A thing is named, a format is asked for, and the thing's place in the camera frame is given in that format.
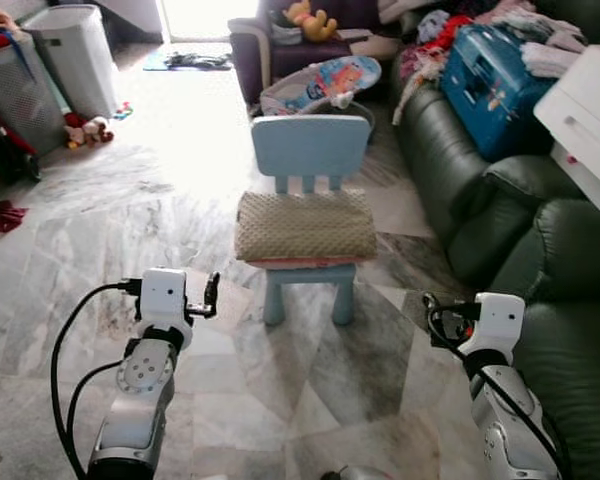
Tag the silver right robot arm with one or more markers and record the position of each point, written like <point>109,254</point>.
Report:
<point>505,430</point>

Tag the dark green cluttered sofa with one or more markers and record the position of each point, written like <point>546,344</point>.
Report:
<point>440,150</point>

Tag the light blue child chair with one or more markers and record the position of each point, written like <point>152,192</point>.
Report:
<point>310,145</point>

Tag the red white plush toy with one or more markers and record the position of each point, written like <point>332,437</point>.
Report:
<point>90,130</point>

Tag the blue suitcase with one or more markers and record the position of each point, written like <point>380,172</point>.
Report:
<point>490,95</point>

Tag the red cloth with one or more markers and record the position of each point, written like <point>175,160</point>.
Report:
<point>0,217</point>

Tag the black slippers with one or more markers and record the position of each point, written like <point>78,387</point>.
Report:
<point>195,61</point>

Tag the colourful baby bouncer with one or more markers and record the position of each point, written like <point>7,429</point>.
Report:
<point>325,82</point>

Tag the purple armchair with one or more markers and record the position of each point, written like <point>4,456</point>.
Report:
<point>255,55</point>

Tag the black floor appliance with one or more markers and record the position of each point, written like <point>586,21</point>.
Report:
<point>5,150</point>

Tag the folded white towels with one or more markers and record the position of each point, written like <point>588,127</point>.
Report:
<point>552,60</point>

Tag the tall white air purifier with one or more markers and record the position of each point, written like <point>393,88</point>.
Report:
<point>75,60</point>

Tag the colourful clothes pile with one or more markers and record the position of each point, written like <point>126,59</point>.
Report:
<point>460,30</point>

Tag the grey mesh laundry basket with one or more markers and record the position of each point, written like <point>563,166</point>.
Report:
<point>15,95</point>

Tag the yellow plush toy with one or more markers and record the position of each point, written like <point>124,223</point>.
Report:
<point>310,20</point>

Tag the folded white blankets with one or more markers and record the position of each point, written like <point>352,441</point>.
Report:
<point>405,10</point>

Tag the colourful laundry heap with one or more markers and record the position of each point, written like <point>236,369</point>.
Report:
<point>0,35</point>

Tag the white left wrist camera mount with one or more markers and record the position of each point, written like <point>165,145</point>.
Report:
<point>163,295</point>

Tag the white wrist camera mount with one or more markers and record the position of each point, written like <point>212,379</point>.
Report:
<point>163,295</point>
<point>500,320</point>

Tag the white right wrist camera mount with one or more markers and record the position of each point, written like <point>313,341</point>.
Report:
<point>500,320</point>

